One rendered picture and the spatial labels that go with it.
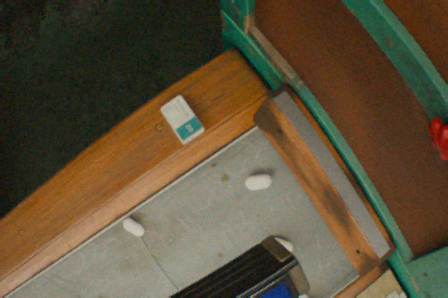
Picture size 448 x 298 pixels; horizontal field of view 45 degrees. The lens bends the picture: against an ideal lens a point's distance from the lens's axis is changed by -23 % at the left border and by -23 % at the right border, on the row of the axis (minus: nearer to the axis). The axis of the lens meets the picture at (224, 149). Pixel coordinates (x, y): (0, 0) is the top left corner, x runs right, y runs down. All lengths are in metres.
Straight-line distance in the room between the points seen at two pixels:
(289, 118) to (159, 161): 0.20
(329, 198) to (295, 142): 0.09
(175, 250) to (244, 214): 0.11
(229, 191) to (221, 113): 0.11
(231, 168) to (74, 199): 0.25
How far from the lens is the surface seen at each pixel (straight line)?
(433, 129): 0.51
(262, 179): 0.97
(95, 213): 0.98
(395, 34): 0.51
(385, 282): 0.96
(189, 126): 0.96
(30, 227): 1.01
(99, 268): 0.99
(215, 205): 0.98
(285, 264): 0.60
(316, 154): 0.88
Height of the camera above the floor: 1.71
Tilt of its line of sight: 75 degrees down
